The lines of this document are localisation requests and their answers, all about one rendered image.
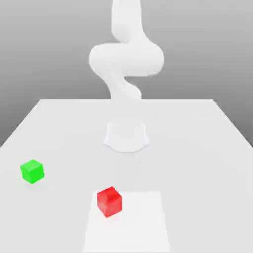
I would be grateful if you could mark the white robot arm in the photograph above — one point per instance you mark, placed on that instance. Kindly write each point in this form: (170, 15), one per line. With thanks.
(126, 59)

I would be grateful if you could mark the small red cube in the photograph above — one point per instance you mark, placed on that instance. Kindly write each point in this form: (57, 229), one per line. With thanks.
(109, 201)

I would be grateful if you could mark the small green cube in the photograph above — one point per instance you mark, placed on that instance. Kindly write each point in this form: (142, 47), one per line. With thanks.
(32, 171)

